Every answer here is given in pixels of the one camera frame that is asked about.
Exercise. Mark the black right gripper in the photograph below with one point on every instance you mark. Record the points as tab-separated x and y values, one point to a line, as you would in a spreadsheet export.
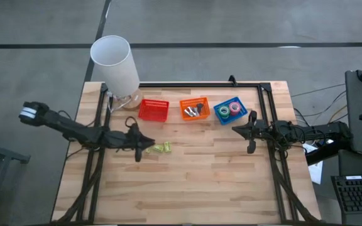
262	130

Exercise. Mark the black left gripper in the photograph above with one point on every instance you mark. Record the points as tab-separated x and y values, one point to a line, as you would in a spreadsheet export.
127	139

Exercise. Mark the pink tape roll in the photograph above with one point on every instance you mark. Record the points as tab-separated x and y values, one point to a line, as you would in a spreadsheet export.
230	108

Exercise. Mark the green tape roll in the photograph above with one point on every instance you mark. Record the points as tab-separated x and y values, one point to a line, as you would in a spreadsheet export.
220	112

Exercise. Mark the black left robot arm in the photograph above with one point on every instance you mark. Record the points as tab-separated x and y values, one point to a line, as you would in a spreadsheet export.
74	128

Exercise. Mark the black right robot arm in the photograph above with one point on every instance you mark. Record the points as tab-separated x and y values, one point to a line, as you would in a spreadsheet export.
319	130

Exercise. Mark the small green stapler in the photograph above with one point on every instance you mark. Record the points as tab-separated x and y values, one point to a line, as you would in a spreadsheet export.
148	150
167	147

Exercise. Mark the yellow-green candy pieces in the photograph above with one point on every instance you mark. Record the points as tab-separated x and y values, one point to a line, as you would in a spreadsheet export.
158	148

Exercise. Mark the blue plastic basket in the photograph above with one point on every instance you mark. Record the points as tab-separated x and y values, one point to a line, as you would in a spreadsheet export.
243	111

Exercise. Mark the red plastic basket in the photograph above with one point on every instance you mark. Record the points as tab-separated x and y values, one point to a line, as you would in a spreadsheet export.
153	110

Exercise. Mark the round wooden lamp base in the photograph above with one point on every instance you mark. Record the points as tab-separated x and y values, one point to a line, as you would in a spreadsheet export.
135	102

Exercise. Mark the orange plastic basket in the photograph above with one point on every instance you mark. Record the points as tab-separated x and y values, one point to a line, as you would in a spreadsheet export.
184	103

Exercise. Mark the white cylindrical lamp shade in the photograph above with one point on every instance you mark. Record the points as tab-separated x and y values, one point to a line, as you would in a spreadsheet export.
115	66

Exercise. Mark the white paper sheet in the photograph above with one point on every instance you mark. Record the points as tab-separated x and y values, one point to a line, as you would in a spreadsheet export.
316	169

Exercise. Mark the black desk edge bar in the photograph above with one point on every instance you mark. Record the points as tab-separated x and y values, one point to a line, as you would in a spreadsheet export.
325	155

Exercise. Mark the black computer keyboard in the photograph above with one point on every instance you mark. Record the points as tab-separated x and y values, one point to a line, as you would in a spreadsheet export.
360	194

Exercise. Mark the grey metal stand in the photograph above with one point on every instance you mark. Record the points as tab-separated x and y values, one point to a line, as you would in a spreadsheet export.
8	155

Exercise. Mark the black aluminium table frame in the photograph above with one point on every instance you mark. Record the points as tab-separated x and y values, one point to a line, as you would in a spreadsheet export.
200	84

